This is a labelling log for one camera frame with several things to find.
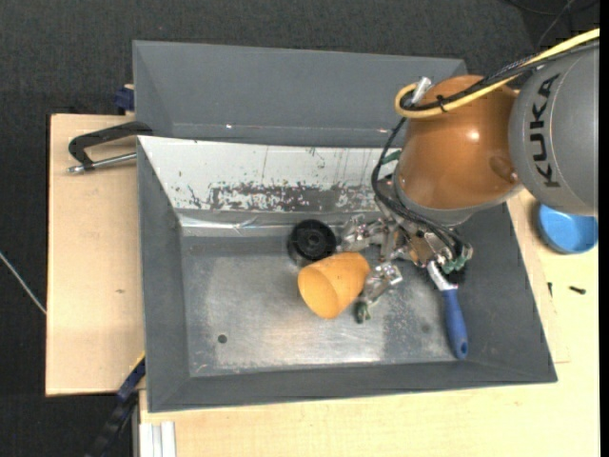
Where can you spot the black round wheel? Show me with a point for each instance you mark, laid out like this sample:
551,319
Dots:
311,241

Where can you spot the small dark green object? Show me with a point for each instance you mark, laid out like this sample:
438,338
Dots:
361,312

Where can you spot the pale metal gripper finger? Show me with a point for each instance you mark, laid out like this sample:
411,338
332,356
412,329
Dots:
361,235
383,278

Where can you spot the blue bowl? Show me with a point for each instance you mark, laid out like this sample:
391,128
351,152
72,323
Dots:
566,233

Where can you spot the orange plastic cup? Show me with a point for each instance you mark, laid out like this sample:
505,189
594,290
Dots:
333,284

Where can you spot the grey metal bin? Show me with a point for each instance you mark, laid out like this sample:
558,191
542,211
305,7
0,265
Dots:
266,303

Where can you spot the small black screw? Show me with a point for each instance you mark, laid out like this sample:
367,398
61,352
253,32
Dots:
578,290

